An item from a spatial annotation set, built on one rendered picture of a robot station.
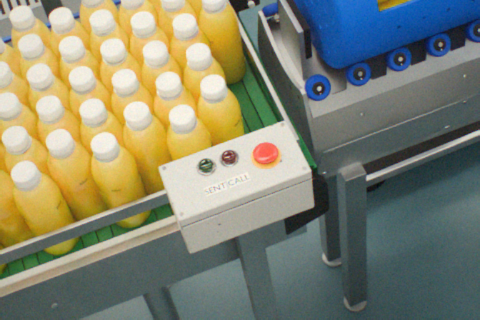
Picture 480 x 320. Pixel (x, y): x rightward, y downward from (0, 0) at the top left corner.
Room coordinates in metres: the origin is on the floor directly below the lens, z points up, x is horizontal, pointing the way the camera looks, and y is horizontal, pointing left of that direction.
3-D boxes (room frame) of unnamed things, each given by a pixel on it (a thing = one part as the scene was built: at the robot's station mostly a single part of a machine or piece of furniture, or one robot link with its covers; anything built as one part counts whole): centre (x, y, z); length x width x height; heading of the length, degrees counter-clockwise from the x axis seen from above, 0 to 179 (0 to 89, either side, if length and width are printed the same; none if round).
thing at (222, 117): (0.89, 0.02, 0.99); 0.07 x 0.07 x 0.19
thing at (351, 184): (0.99, -0.21, 0.31); 0.06 x 0.06 x 0.63; 11
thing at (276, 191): (0.72, 0.02, 1.05); 0.20 x 0.10 x 0.10; 101
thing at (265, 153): (0.73, -0.03, 1.11); 0.04 x 0.04 x 0.01
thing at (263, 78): (1.03, -0.05, 0.96); 0.40 x 0.01 x 0.03; 11
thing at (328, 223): (1.13, -0.18, 0.31); 0.06 x 0.06 x 0.63; 11
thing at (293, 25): (1.05, -0.13, 0.99); 0.10 x 0.02 x 0.12; 11
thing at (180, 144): (0.84, 0.08, 0.99); 0.07 x 0.07 x 0.19
